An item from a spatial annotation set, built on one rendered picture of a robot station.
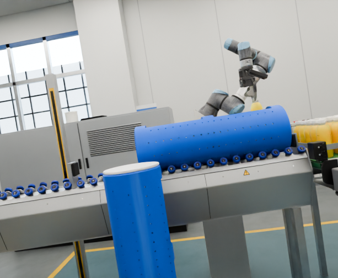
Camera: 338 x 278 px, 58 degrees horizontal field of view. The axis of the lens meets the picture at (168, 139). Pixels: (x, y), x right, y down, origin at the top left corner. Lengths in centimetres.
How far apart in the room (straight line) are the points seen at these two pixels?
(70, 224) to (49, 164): 203
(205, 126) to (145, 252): 74
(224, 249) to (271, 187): 76
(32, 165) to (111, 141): 100
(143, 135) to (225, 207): 63
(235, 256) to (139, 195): 122
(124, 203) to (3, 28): 476
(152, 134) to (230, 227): 100
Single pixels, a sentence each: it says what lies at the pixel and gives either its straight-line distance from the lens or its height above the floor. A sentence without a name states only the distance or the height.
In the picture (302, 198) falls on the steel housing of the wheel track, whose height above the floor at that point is 68.
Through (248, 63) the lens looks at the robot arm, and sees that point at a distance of 195.
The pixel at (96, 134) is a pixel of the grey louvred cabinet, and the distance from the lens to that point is 358.
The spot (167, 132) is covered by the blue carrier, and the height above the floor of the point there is 118.
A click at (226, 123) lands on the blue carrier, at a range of 173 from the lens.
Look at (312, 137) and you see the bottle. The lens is 194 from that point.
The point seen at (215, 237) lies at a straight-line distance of 236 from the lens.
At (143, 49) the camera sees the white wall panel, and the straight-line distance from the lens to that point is 487.
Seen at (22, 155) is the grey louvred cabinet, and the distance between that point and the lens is 399.
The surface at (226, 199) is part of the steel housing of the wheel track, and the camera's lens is 179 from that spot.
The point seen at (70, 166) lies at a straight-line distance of 187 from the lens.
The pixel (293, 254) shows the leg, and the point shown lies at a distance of 217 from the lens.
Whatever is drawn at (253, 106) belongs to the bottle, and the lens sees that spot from 193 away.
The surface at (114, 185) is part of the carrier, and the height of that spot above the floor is 98.
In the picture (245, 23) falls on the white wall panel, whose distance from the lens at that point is 494.
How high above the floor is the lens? 119
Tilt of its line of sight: 2 degrees down
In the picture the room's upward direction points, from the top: 9 degrees counter-clockwise
